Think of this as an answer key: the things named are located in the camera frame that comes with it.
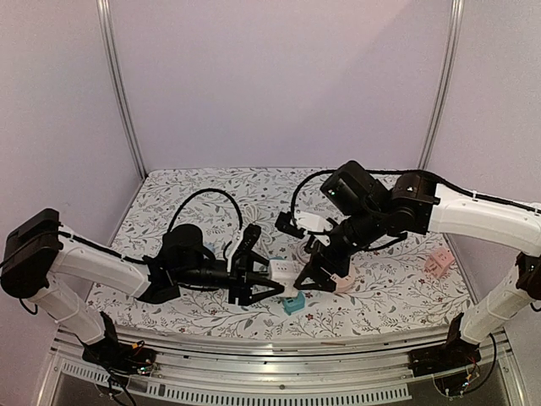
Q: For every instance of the aluminium front rail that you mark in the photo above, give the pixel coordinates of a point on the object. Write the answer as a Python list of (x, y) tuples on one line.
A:
[(364, 370)]

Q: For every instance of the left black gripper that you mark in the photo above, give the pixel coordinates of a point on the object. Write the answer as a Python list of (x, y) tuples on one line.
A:
[(237, 288)]

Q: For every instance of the left aluminium frame post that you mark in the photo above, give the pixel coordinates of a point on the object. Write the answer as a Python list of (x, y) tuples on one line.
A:
[(113, 63)]

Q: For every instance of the pink round power strip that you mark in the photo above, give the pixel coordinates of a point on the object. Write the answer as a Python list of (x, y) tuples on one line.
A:
[(342, 284)]

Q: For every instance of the small blue charger plug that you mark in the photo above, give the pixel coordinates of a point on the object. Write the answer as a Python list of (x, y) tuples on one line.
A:
[(210, 247)]

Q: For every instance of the teal power strip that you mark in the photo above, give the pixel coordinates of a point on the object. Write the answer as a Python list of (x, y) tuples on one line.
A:
[(292, 305)]

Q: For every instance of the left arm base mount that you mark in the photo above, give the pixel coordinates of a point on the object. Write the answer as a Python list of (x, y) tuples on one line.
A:
[(121, 358)]

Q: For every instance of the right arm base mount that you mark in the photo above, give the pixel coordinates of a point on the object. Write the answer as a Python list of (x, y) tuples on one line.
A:
[(452, 354)]

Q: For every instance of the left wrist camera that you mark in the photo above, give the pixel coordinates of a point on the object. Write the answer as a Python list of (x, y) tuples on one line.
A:
[(242, 255)]

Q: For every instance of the aluminium frame post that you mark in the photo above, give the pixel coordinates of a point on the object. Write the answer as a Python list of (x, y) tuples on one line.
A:
[(113, 63), (442, 90)]

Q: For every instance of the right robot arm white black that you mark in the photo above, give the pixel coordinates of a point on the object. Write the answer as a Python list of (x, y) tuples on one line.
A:
[(422, 202)]

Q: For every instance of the white cube socket adapter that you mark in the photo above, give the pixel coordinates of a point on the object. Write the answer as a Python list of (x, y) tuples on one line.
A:
[(285, 273)]

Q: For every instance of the floral table mat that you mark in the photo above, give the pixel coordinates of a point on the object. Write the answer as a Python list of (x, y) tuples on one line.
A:
[(391, 292)]

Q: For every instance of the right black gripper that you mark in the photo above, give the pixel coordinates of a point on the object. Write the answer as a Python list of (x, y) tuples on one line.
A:
[(328, 257)]

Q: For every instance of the right aluminium frame post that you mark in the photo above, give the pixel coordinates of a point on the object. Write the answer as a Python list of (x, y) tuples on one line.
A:
[(442, 90)]

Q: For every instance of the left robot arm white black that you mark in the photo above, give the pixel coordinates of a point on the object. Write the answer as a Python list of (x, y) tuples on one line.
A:
[(41, 248)]

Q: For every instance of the pink cube socket adapter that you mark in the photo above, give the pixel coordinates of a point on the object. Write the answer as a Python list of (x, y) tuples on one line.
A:
[(439, 262)]

